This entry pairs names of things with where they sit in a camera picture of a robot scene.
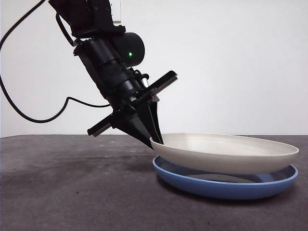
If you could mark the white round plate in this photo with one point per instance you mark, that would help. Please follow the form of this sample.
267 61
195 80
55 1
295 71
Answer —
216 149

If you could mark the white wall power socket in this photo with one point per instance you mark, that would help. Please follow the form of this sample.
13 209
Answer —
118 12

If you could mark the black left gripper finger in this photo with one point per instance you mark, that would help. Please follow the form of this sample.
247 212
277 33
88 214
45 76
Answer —
137 125
156 120

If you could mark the blue round plate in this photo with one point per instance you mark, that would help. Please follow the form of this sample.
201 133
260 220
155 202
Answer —
216 190

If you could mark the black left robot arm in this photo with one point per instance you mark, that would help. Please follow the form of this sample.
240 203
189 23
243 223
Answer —
84 14

